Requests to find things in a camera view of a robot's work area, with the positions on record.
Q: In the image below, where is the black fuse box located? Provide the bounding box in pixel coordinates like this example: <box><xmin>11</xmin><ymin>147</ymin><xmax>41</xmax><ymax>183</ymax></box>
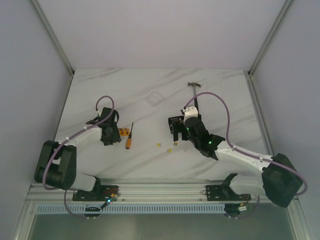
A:
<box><xmin>168</xmin><ymin>115</ymin><xmax>184</xmax><ymax>135</ymax></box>

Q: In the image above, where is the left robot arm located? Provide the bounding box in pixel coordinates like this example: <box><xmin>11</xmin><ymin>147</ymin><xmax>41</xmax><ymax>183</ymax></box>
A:
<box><xmin>34</xmin><ymin>107</ymin><xmax>121</xmax><ymax>201</ymax></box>

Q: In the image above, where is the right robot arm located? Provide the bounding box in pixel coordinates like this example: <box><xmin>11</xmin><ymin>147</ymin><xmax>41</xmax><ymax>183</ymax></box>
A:
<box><xmin>168</xmin><ymin>116</ymin><xmax>304</xmax><ymax>208</ymax></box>

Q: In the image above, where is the clear fuse box cover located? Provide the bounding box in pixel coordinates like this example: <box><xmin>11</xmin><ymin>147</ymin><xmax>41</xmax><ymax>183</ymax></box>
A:
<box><xmin>144</xmin><ymin>91</ymin><xmax>166</xmax><ymax>107</ymax></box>

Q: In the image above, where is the orange terminal block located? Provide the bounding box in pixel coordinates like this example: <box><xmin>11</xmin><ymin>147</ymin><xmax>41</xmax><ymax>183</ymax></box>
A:
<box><xmin>118</xmin><ymin>128</ymin><xmax>131</xmax><ymax>136</ymax></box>

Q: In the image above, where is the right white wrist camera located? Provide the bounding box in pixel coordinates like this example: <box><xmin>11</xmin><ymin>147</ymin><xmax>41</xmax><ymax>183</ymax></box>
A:
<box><xmin>181</xmin><ymin>106</ymin><xmax>199</xmax><ymax>123</ymax></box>

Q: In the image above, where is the orange handle screwdriver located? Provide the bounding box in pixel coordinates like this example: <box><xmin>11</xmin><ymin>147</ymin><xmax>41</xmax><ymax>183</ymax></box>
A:
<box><xmin>125</xmin><ymin>122</ymin><xmax>134</xmax><ymax>150</ymax></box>

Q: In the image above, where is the claw hammer black handle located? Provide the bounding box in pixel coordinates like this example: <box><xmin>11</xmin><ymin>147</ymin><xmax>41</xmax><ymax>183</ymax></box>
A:
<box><xmin>187</xmin><ymin>82</ymin><xmax>201</xmax><ymax>110</ymax></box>

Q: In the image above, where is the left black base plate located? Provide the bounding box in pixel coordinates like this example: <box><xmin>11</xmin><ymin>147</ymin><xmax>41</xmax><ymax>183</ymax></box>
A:
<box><xmin>72</xmin><ymin>185</ymin><xmax>119</xmax><ymax>202</ymax></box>

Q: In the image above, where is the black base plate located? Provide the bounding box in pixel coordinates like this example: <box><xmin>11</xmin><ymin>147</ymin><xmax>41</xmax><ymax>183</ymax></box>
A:
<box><xmin>204</xmin><ymin>185</ymin><xmax>252</xmax><ymax>202</ymax></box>
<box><xmin>72</xmin><ymin>185</ymin><xmax>119</xmax><ymax>202</ymax></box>

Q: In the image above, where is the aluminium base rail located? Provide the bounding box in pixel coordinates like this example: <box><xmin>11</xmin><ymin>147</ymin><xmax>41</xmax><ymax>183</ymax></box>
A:
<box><xmin>25</xmin><ymin>177</ymin><xmax>299</xmax><ymax>202</ymax></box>

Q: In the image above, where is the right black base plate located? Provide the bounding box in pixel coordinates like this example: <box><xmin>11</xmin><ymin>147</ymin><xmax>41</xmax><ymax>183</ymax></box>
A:
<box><xmin>204</xmin><ymin>185</ymin><xmax>252</xmax><ymax>202</ymax></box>

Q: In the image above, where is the slotted grey cable duct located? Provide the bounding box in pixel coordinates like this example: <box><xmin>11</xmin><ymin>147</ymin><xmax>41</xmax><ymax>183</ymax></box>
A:
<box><xmin>34</xmin><ymin>204</ymin><xmax>226</xmax><ymax>215</ymax></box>

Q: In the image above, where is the left aluminium frame post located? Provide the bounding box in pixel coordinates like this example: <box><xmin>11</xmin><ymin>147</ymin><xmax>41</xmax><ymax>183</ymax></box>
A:
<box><xmin>29</xmin><ymin>0</ymin><xmax>75</xmax><ymax>76</ymax></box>

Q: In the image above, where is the aluminium frame post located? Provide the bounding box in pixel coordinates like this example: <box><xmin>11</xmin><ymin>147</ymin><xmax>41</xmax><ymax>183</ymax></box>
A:
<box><xmin>248</xmin><ymin>0</ymin><xmax>295</xmax><ymax>78</ymax></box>
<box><xmin>29</xmin><ymin>0</ymin><xmax>75</xmax><ymax>76</ymax></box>

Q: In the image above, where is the right aluminium frame post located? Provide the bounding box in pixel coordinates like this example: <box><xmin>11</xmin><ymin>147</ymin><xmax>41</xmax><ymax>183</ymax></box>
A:
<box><xmin>248</xmin><ymin>0</ymin><xmax>295</xmax><ymax>78</ymax></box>

